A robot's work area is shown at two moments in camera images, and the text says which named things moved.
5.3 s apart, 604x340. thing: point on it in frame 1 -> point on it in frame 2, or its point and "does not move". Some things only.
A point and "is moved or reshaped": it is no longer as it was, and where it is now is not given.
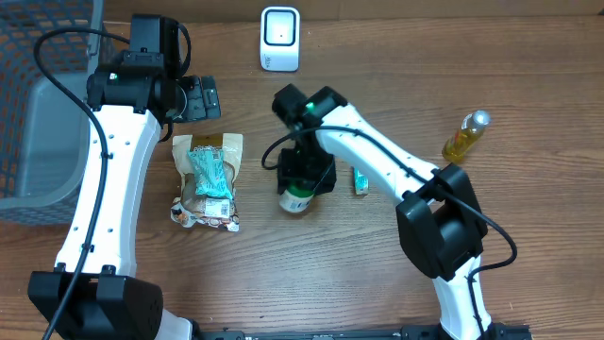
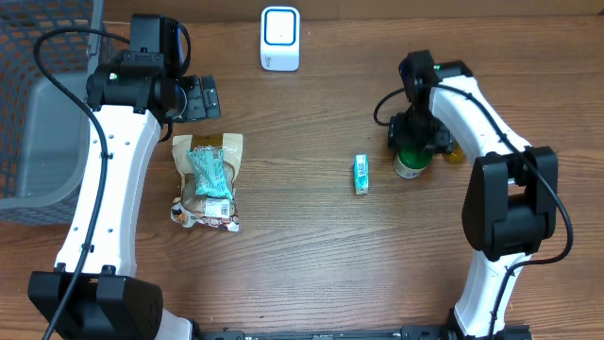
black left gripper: [204, 104] does not move
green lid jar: [295, 198] is moved or reshaped
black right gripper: [307, 175] -> [420, 140]
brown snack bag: [209, 164] does not move
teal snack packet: [209, 172] does not move
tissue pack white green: [361, 183] does not move
